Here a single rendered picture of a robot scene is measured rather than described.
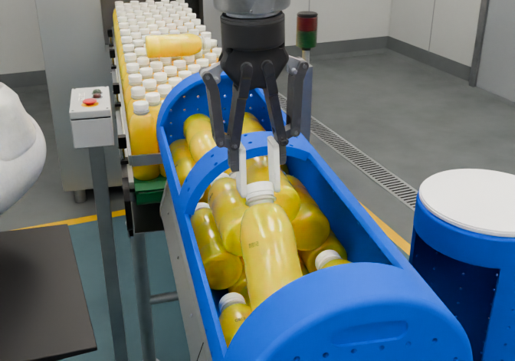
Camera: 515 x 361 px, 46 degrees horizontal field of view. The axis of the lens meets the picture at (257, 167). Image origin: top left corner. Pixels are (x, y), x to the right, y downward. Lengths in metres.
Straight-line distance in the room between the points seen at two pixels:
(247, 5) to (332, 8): 5.67
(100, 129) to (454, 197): 0.87
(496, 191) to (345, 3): 5.17
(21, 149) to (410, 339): 0.69
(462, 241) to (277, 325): 0.64
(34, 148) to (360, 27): 5.62
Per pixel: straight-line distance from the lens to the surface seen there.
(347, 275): 0.66
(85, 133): 1.60
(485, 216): 1.24
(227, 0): 0.69
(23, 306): 1.04
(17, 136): 1.07
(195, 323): 1.15
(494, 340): 1.34
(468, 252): 1.22
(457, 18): 5.87
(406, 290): 0.67
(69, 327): 0.98
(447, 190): 1.32
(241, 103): 0.74
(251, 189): 0.79
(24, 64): 5.64
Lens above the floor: 1.61
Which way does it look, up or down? 25 degrees down
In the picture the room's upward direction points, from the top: straight up
